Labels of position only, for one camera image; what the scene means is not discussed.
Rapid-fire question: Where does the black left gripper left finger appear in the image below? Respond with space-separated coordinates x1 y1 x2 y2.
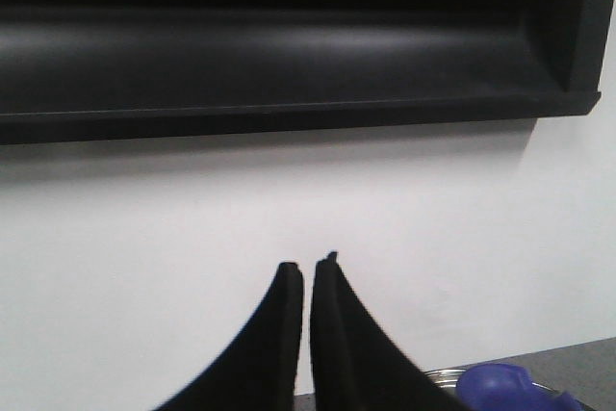
159 262 303 410

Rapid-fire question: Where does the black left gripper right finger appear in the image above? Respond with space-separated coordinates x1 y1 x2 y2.
310 251 465 410

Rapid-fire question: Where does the blue pot lid knob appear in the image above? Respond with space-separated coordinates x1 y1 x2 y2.
455 363 585 411

